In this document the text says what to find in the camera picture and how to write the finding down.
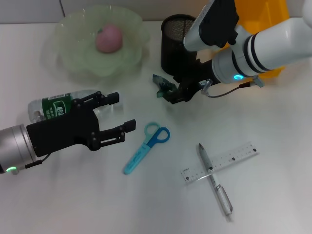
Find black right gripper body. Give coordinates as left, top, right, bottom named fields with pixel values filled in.
left=174, top=59, right=219, bottom=102

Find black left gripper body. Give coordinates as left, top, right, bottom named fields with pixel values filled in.
left=26, top=97, right=102, bottom=158

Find green plastic wrapper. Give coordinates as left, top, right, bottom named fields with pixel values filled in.
left=152, top=74, right=177, bottom=98

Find clear bottle with green label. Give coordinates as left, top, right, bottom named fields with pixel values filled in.
left=27, top=89, right=122, bottom=122

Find pink peach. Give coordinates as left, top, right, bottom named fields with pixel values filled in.
left=95, top=23, right=123, bottom=54

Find blue and teal scissors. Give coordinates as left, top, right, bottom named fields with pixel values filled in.
left=122, top=121, right=171, bottom=175

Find black mesh pen holder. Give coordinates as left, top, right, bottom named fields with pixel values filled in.
left=160, top=14, right=203, bottom=77

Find translucent green fruit plate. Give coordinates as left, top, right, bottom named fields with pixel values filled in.
left=41, top=6, right=151, bottom=78

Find clear plastic ruler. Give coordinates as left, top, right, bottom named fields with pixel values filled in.
left=179, top=141, right=259, bottom=186

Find silver white pen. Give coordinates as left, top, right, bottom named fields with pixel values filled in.
left=197, top=143, right=234, bottom=216

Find yellow plastic bin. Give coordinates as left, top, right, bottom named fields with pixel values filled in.
left=212, top=0, right=291, bottom=78

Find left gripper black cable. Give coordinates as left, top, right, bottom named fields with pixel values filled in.
left=24, top=153, right=51, bottom=170

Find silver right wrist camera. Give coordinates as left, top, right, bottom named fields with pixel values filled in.
left=183, top=0, right=241, bottom=52

